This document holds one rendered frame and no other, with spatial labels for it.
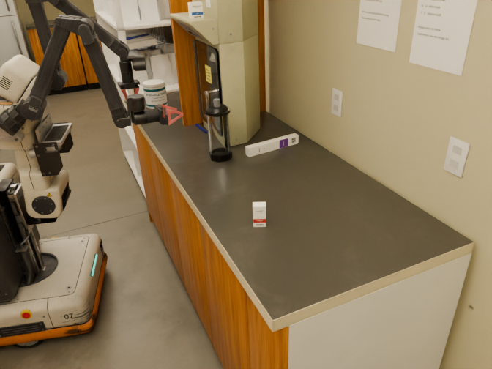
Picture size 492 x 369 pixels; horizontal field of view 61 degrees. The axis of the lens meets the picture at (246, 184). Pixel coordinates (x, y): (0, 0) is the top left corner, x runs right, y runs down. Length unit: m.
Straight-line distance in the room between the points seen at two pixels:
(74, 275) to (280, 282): 1.47
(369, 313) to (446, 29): 0.86
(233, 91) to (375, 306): 1.10
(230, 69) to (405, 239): 1.02
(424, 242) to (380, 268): 0.20
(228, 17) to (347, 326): 1.26
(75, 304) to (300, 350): 1.36
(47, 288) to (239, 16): 1.63
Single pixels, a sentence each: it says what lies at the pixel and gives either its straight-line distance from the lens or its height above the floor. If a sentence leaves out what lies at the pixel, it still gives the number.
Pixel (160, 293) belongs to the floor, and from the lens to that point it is 2.60.
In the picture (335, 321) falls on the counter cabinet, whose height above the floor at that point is 0.85.
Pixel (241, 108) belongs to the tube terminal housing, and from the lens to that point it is 1.95.
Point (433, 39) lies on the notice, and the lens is 1.47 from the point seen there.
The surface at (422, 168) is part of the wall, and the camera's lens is 1.57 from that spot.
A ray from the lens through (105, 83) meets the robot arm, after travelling 1.79.
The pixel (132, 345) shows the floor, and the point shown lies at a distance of 2.37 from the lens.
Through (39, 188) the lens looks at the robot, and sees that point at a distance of 2.17.
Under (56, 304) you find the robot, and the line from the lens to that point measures 2.33.
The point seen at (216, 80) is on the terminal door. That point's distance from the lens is 1.90.
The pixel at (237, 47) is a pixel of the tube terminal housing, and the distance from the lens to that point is 1.88.
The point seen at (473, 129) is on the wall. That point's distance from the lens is 1.41.
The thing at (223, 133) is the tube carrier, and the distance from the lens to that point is 1.79.
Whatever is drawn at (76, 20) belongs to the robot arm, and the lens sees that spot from 1.73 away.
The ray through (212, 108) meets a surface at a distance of 1.77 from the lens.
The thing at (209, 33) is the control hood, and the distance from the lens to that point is 1.82.
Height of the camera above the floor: 1.74
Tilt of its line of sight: 29 degrees down
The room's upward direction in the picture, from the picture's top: 2 degrees counter-clockwise
